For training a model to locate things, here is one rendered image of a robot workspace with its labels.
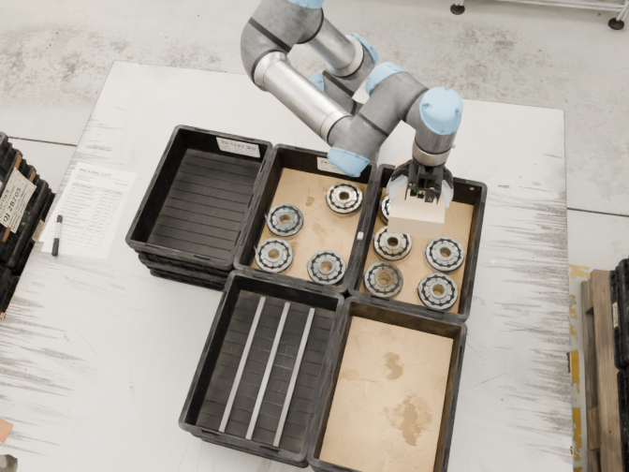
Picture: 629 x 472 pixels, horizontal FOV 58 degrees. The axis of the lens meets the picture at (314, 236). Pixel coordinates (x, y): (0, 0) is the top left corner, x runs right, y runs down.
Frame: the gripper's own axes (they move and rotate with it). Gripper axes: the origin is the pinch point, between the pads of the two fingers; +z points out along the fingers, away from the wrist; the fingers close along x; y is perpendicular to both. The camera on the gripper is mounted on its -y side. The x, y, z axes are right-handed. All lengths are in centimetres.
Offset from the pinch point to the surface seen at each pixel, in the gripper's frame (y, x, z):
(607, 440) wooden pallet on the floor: 30, 80, 96
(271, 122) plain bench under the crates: -46, -48, 41
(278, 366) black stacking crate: 38, -28, 27
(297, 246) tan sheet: 4.9, -29.4, 27.4
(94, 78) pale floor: -113, -164, 111
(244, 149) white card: -21, -49, 22
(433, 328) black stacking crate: 23.8, 8.8, 23.0
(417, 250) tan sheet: 1.1, 3.5, 27.3
